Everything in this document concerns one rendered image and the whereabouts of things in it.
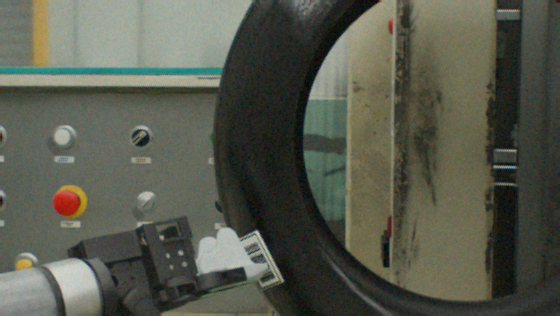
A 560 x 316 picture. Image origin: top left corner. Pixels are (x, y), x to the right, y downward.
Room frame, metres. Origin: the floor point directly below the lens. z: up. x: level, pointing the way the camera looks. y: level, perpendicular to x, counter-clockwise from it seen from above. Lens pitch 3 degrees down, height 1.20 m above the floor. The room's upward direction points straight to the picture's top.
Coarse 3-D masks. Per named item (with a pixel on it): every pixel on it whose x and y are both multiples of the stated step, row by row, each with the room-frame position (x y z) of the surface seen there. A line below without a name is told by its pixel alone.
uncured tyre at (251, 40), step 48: (288, 0) 1.38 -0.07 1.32; (336, 0) 1.37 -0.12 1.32; (240, 48) 1.41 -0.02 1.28; (288, 48) 1.38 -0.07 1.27; (240, 96) 1.40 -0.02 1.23; (288, 96) 1.37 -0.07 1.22; (240, 144) 1.39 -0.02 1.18; (288, 144) 1.37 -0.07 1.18; (240, 192) 1.40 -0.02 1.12; (288, 192) 1.37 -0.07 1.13; (288, 240) 1.38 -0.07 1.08; (336, 240) 1.65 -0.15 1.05; (288, 288) 1.39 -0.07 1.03; (336, 288) 1.37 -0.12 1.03; (384, 288) 1.64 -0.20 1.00
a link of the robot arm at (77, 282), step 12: (48, 264) 1.25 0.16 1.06; (60, 264) 1.25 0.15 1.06; (72, 264) 1.25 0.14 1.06; (84, 264) 1.25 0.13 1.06; (60, 276) 1.23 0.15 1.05; (72, 276) 1.23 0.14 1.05; (84, 276) 1.24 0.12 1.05; (60, 288) 1.22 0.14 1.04; (72, 288) 1.23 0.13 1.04; (84, 288) 1.23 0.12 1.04; (96, 288) 1.24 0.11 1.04; (72, 300) 1.22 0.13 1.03; (84, 300) 1.23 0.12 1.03; (96, 300) 1.24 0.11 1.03; (72, 312) 1.22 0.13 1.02; (84, 312) 1.23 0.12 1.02; (96, 312) 1.24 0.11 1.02
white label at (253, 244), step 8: (256, 232) 1.38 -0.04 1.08; (240, 240) 1.41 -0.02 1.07; (248, 240) 1.40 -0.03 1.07; (256, 240) 1.39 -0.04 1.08; (248, 248) 1.40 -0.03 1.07; (256, 248) 1.39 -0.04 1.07; (264, 248) 1.38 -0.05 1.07; (256, 256) 1.40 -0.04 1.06; (264, 256) 1.39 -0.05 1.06; (272, 264) 1.38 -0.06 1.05; (272, 272) 1.39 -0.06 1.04; (264, 280) 1.40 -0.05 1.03; (272, 280) 1.39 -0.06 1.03; (280, 280) 1.38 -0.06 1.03; (264, 288) 1.41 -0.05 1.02
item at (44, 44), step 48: (0, 0) 2.06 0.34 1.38; (48, 0) 2.05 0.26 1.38; (96, 0) 2.04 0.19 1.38; (144, 0) 2.04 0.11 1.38; (192, 0) 2.03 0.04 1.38; (240, 0) 2.02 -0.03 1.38; (0, 48) 2.06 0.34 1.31; (48, 48) 2.05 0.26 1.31; (96, 48) 2.04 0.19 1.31; (144, 48) 2.04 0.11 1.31; (192, 48) 2.03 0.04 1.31
